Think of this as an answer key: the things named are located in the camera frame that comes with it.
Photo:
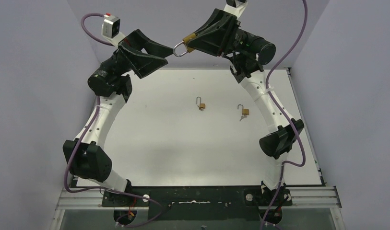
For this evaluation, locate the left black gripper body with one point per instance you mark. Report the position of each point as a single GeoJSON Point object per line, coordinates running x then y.
{"type": "Point", "coordinates": [128, 54]}

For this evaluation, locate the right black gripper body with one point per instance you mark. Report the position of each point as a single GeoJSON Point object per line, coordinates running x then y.
{"type": "Point", "coordinates": [238, 40]}

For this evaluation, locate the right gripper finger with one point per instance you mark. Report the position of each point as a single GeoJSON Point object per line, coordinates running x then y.
{"type": "Point", "coordinates": [209, 44]}
{"type": "Point", "coordinates": [218, 20]}

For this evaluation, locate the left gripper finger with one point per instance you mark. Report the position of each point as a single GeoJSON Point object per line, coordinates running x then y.
{"type": "Point", "coordinates": [140, 41]}
{"type": "Point", "coordinates": [146, 65]}

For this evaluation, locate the brass padlock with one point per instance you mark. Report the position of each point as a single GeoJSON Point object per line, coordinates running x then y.
{"type": "Point", "coordinates": [199, 103]}
{"type": "Point", "coordinates": [244, 111]}
{"type": "Point", "coordinates": [185, 41]}

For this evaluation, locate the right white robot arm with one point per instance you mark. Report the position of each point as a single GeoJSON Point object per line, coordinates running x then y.
{"type": "Point", "coordinates": [247, 69]}

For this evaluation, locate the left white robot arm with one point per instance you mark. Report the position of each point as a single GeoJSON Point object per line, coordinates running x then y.
{"type": "Point", "coordinates": [112, 86]}

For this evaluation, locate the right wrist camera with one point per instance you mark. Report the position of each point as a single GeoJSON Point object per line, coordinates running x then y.
{"type": "Point", "coordinates": [235, 7]}

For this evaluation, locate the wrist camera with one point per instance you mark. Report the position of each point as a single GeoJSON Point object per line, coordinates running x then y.
{"type": "Point", "coordinates": [111, 29]}
{"type": "Point", "coordinates": [235, 7]}

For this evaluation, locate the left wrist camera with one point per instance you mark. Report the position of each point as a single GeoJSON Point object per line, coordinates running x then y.
{"type": "Point", "coordinates": [111, 29]}

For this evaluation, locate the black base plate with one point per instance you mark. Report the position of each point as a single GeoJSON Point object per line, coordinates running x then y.
{"type": "Point", "coordinates": [190, 203]}

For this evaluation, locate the aluminium rail frame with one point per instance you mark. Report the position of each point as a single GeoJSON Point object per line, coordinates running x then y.
{"type": "Point", "coordinates": [161, 138]}

